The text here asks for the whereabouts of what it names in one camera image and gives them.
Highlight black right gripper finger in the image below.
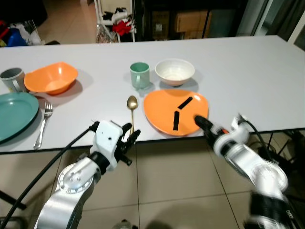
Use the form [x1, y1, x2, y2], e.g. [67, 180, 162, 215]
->
[195, 114, 216, 135]
[194, 116, 212, 139]

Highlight gold spoon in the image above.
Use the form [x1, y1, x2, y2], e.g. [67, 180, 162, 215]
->
[126, 95, 139, 135]

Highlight silver fork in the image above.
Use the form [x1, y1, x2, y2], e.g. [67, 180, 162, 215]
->
[33, 100, 54, 150]

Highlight orange plate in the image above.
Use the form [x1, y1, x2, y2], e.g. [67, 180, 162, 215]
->
[143, 89, 209, 136]

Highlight green mug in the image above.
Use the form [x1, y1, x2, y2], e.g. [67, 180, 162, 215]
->
[130, 62, 151, 90]

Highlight white bowl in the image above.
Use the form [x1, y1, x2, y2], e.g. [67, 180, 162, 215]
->
[155, 58, 195, 87]

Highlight orange bowl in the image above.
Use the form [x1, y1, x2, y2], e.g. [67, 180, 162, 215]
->
[23, 62, 79, 95]

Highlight red cloth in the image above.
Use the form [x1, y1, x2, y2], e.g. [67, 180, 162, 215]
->
[113, 19, 134, 36]

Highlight brown cardboard box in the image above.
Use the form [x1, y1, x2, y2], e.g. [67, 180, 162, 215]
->
[175, 10, 213, 39]

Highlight white rack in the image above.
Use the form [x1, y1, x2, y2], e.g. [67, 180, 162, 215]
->
[94, 0, 136, 43]

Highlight teal plate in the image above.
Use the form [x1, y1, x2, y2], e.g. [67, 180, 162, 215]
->
[0, 91, 40, 144]

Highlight grey mug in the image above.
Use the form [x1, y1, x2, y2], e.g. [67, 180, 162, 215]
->
[0, 67, 27, 94]

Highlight white framed glass door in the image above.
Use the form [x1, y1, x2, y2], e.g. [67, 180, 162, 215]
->
[289, 19, 305, 52]

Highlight blue bag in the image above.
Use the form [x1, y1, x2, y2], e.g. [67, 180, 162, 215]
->
[0, 26, 29, 47]

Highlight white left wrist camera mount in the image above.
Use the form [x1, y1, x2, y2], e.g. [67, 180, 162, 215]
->
[92, 120, 125, 164]

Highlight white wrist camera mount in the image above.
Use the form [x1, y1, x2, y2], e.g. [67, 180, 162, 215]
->
[218, 116, 250, 152]
[92, 120, 125, 164]

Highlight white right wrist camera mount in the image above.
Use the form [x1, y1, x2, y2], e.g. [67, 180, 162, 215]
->
[218, 116, 250, 152]

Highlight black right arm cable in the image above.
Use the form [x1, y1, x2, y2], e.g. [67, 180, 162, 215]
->
[238, 116, 268, 159]

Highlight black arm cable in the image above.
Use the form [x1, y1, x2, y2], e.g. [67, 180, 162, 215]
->
[0, 121, 101, 228]
[238, 116, 268, 159]

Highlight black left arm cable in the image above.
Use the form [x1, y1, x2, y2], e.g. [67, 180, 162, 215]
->
[0, 121, 101, 228]

